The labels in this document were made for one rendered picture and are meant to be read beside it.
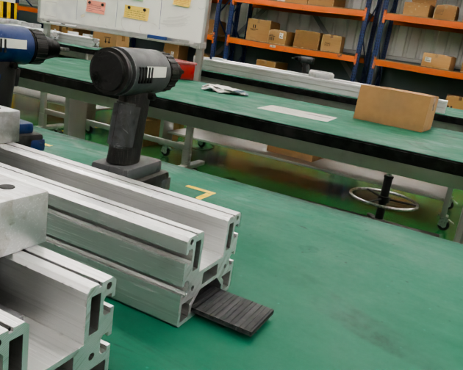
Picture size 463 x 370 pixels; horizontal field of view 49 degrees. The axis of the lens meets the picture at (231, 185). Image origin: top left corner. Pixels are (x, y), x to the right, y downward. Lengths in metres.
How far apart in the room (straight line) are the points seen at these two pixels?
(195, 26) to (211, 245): 3.08
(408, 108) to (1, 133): 1.84
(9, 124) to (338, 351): 0.46
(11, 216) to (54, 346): 0.09
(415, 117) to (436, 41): 8.53
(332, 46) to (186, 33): 6.78
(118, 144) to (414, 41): 10.24
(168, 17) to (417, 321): 3.25
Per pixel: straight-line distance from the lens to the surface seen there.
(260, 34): 10.69
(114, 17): 3.92
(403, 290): 0.63
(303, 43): 10.30
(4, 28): 0.88
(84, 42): 5.13
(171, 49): 11.79
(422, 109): 2.26
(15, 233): 0.37
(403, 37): 10.83
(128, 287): 0.48
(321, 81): 3.76
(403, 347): 0.51
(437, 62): 9.70
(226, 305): 0.49
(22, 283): 0.38
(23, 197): 0.37
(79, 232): 0.50
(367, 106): 2.31
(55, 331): 0.37
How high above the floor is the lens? 1.03
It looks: 16 degrees down
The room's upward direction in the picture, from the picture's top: 9 degrees clockwise
